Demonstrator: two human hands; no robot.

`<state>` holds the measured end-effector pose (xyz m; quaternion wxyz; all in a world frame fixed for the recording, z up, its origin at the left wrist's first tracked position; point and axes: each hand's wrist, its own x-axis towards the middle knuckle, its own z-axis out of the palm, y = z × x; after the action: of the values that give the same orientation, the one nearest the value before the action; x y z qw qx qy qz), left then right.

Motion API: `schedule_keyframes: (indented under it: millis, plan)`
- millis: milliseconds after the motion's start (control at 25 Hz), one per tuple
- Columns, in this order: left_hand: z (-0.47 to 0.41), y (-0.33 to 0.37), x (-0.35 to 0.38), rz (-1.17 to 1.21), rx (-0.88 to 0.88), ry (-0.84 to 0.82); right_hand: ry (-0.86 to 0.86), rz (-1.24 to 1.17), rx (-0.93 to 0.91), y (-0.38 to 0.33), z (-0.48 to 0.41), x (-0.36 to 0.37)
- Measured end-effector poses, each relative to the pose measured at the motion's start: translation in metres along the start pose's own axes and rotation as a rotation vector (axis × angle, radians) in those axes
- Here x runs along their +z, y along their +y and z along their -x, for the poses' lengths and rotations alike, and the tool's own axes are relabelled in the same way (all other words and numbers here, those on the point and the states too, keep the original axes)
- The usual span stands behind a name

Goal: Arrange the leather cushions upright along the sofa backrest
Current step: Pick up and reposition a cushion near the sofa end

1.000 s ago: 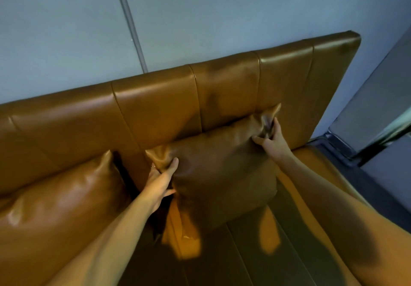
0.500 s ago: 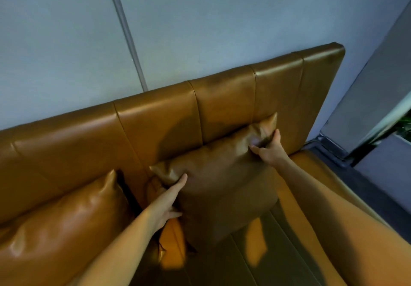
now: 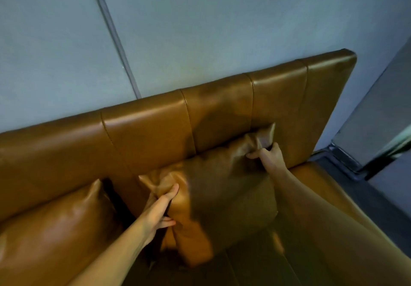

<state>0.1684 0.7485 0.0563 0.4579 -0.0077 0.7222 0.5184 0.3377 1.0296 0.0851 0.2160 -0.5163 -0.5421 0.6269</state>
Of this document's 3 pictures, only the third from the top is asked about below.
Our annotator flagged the person's left forearm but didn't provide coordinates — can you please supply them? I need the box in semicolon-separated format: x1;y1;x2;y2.
68;221;149;286

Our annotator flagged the person's left hand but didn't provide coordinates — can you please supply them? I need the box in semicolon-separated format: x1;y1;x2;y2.
139;183;180;247

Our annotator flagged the grey door panel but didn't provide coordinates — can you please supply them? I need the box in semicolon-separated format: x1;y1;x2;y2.
331;36;411;167

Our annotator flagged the brown leather sofa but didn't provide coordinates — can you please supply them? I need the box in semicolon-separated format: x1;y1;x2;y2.
0;49;411;286

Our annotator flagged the dark metal floor track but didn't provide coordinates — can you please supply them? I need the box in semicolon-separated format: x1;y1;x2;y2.
309;144;411;182

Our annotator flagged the brown leather cushion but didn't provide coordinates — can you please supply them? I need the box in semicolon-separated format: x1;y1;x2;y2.
0;179;125;286
138;123;280;268

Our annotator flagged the person's right hand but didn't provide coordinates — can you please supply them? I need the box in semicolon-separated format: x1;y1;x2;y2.
246;142;288;176

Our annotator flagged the person's right forearm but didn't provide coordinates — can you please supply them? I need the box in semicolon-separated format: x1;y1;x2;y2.
269;168;411;286

